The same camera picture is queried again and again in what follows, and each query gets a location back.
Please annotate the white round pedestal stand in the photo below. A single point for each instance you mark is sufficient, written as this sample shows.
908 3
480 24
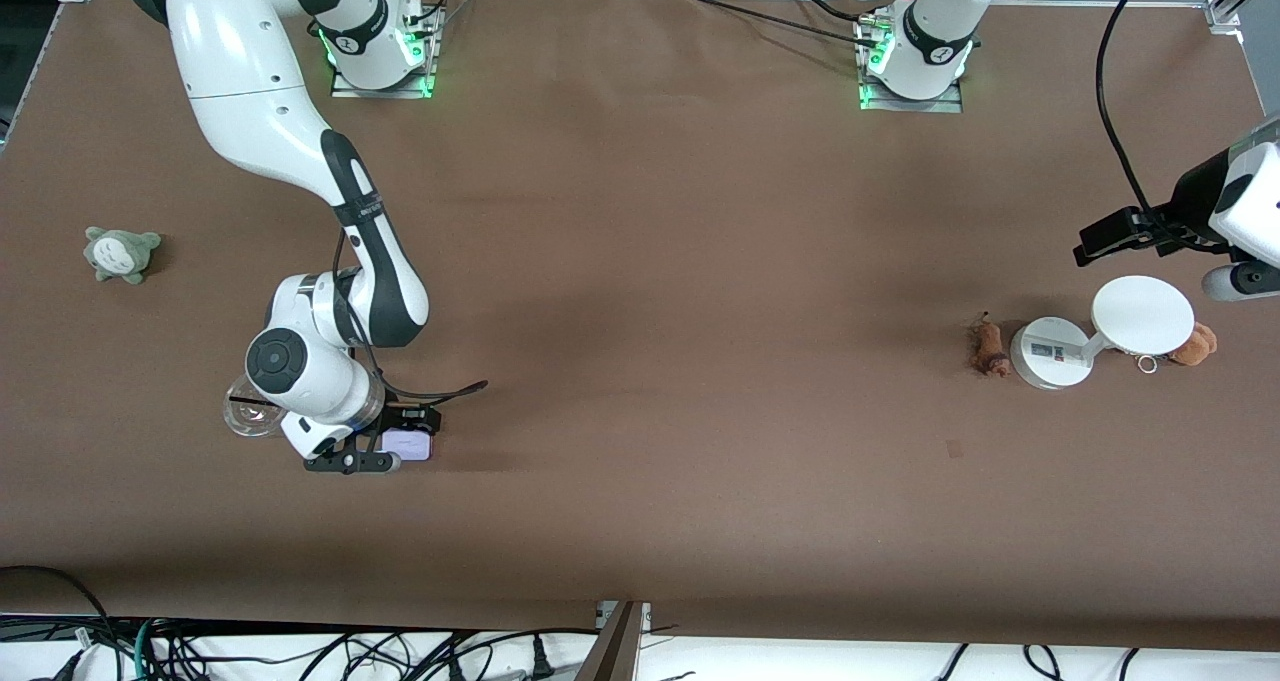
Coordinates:
1140 313

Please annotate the black power plug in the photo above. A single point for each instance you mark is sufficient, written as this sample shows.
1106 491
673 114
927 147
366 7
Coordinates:
541 659

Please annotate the metal frame post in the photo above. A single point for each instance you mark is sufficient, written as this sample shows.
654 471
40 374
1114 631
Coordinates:
612 651

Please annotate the clear plastic cup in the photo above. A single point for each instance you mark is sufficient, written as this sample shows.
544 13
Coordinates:
245 419

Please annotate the grey totoro plush toy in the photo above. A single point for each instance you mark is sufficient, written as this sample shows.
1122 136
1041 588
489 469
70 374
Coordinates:
120 253

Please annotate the brown lion statue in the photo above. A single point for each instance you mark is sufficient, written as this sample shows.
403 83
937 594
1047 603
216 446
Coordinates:
989 346

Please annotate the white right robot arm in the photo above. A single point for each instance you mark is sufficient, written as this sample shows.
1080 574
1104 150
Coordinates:
250 91

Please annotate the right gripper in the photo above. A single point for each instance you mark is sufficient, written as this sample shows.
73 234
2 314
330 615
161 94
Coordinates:
403 418

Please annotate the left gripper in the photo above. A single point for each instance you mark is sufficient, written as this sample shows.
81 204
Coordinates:
1192 199

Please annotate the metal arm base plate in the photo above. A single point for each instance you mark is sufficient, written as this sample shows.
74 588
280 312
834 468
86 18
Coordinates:
345 89
950 106

